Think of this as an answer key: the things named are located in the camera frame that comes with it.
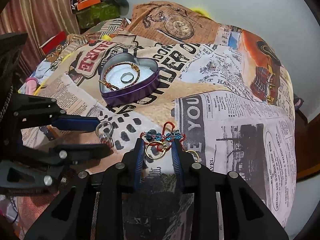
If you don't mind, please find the green patterned bag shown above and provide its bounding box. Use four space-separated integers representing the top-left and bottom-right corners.
75 2 120 29

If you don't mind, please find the newspaper print bed quilt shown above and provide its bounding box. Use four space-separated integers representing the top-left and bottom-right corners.
18 2 296 239

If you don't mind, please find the red white box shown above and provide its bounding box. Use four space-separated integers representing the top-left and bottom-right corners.
40 31 67 55

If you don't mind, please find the yellow pillow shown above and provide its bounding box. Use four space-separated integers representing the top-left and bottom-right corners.
191 7 211 19

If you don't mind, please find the red gold braided bracelet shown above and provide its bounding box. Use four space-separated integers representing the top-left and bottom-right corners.
99 61 141 92

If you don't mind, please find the orange box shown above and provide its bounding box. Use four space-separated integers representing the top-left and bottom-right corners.
76 0 101 11

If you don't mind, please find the striped brown curtain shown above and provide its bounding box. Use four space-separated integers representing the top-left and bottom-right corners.
1 0 80 78

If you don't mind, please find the red cord blue bead bracelet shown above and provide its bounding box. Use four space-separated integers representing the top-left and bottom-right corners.
139 121 187 153

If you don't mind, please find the silver ring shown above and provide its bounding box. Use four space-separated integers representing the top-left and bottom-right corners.
120 71 135 84

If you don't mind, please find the purple heart-shaped tin box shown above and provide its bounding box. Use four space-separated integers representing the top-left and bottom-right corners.
99 53 159 107

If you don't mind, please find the gold hoop earring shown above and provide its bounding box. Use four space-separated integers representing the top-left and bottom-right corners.
186 150 200 163
145 141 171 160

